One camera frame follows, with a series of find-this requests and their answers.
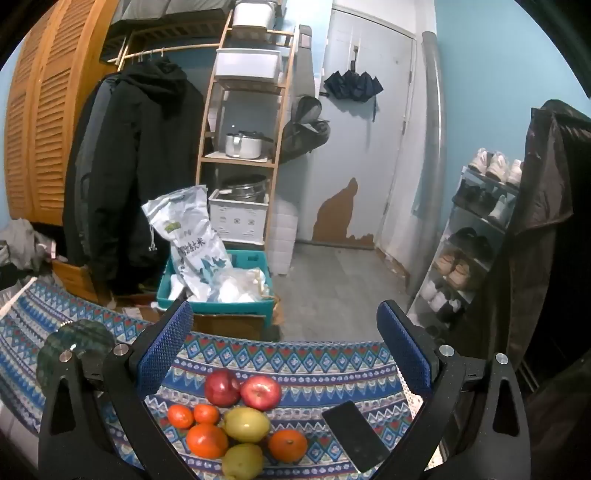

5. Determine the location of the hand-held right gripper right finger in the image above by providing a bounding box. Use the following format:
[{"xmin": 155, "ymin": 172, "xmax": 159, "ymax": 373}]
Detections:
[{"xmin": 369, "ymin": 300, "xmax": 532, "ymax": 480}]

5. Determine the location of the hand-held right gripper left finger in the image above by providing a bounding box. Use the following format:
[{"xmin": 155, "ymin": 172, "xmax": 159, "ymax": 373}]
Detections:
[{"xmin": 38, "ymin": 300, "xmax": 199, "ymax": 480}]

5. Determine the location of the dark red apple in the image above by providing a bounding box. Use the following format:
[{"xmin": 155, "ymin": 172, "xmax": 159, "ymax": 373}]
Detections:
[{"xmin": 204, "ymin": 368, "xmax": 242, "ymax": 408}]

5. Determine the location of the small orange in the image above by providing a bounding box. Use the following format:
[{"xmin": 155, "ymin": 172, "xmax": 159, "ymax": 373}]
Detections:
[
  {"xmin": 193, "ymin": 403, "xmax": 221, "ymax": 425},
  {"xmin": 167, "ymin": 405, "xmax": 195, "ymax": 429}
]

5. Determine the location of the dark glass plate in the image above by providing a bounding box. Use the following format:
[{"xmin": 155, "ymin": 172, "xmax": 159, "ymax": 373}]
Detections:
[{"xmin": 36, "ymin": 319, "xmax": 116, "ymax": 394}]

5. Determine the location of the large orange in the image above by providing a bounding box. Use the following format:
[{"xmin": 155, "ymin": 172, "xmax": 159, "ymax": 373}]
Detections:
[
  {"xmin": 187, "ymin": 423, "xmax": 230, "ymax": 459},
  {"xmin": 269, "ymin": 429, "xmax": 308, "ymax": 463}
]

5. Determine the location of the small yellow-green apple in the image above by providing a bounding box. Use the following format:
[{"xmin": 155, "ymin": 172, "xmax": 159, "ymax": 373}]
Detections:
[{"xmin": 222, "ymin": 443, "xmax": 265, "ymax": 480}]

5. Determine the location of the teal plastic crate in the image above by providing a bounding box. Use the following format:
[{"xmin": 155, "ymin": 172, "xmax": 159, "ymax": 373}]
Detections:
[{"xmin": 156, "ymin": 249, "xmax": 276, "ymax": 317}]

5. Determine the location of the cardboard box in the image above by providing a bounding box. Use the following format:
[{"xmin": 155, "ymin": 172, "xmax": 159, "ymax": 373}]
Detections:
[{"xmin": 185, "ymin": 295, "xmax": 282, "ymax": 342}]

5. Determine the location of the clear plastic bag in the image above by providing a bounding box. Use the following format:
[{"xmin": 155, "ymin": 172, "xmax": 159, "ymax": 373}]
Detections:
[{"xmin": 208, "ymin": 268, "xmax": 271, "ymax": 303}]

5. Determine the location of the black smartphone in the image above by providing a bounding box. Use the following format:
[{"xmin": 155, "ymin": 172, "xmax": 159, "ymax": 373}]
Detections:
[{"xmin": 322, "ymin": 401, "xmax": 391, "ymax": 474}]

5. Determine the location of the white rice bag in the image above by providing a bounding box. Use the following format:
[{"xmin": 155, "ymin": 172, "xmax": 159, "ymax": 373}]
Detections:
[{"xmin": 141, "ymin": 185, "xmax": 233, "ymax": 301}]

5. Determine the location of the blue patterned tablecloth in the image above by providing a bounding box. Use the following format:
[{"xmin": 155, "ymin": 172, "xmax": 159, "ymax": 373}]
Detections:
[{"xmin": 0, "ymin": 279, "xmax": 458, "ymax": 480}]

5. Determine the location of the wooden drawer box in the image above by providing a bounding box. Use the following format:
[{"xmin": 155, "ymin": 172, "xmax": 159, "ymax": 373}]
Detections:
[{"xmin": 51, "ymin": 261, "xmax": 100, "ymax": 305}]

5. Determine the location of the white shoe rack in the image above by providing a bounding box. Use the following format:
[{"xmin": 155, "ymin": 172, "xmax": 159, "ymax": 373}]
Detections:
[{"xmin": 406, "ymin": 159, "xmax": 525, "ymax": 342}]

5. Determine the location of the white plastic crate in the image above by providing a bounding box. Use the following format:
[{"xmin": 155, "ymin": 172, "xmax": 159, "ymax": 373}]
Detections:
[{"xmin": 208, "ymin": 189, "xmax": 271, "ymax": 243}]

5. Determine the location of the white tiled storage box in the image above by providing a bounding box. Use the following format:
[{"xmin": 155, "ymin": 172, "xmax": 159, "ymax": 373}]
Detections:
[{"xmin": 268, "ymin": 198, "xmax": 298, "ymax": 278}]

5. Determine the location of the steel steamer pot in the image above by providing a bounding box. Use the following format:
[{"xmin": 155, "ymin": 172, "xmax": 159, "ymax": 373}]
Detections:
[{"xmin": 217, "ymin": 174, "xmax": 269, "ymax": 201}]

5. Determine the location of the grey clothes pile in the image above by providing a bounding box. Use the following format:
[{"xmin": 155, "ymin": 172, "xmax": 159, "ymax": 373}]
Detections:
[{"xmin": 0, "ymin": 219, "xmax": 70, "ymax": 278}]

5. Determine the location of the black hooded jacket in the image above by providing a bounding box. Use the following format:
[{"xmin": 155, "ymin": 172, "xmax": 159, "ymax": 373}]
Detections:
[{"xmin": 62, "ymin": 58, "xmax": 206, "ymax": 296}]

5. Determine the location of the dark brown coat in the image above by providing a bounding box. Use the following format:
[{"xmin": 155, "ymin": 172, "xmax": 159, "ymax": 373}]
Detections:
[{"xmin": 480, "ymin": 99, "xmax": 591, "ymax": 416}]

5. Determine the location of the wooden shelf rack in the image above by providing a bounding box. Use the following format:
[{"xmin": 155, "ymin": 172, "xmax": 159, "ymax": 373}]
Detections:
[{"xmin": 195, "ymin": 9, "xmax": 296, "ymax": 259}]

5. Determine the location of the pale blue door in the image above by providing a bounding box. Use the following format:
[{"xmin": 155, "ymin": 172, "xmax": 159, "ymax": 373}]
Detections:
[{"xmin": 295, "ymin": 4, "xmax": 419, "ymax": 252}]

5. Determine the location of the grey jacket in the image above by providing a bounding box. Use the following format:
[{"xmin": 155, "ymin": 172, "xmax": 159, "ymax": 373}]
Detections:
[{"xmin": 62, "ymin": 76, "xmax": 116, "ymax": 268}]

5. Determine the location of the white cooking pot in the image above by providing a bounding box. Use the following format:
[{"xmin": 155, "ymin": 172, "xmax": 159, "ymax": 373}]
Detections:
[{"xmin": 225, "ymin": 130, "xmax": 274, "ymax": 160}]

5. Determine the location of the metal pipe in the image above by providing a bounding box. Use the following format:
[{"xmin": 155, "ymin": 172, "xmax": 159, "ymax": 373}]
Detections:
[{"xmin": 406, "ymin": 30, "xmax": 446, "ymax": 315}]

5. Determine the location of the grey backpack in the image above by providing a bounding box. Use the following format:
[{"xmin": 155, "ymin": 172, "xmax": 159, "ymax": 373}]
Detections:
[{"xmin": 279, "ymin": 95, "xmax": 331, "ymax": 164}]

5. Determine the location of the dark blue umbrella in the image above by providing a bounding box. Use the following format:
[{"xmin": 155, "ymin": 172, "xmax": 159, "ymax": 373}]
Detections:
[{"xmin": 322, "ymin": 69, "xmax": 384, "ymax": 123}]

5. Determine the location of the large white storage bin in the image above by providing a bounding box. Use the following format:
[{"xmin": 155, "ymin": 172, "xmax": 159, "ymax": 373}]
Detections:
[{"xmin": 215, "ymin": 47, "xmax": 283, "ymax": 84}]

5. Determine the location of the wooden clothes rack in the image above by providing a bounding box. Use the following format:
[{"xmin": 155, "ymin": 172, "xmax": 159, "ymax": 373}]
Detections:
[{"xmin": 99, "ymin": 18, "xmax": 232, "ymax": 70}]

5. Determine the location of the long grey bag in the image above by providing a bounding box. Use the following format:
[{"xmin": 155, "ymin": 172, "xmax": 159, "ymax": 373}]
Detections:
[{"xmin": 288, "ymin": 25, "xmax": 319, "ymax": 100}]

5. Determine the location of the grey fabric storage box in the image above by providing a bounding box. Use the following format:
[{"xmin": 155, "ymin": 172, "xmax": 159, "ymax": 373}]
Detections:
[{"xmin": 111, "ymin": 0, "xmax": 232, "ymax": 24}]

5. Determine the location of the small white storage bin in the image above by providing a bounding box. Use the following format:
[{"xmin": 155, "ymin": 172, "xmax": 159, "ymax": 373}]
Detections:
[{"xmin": 231, "ymin": 0, "xmax": 278, "ymax": 29}]

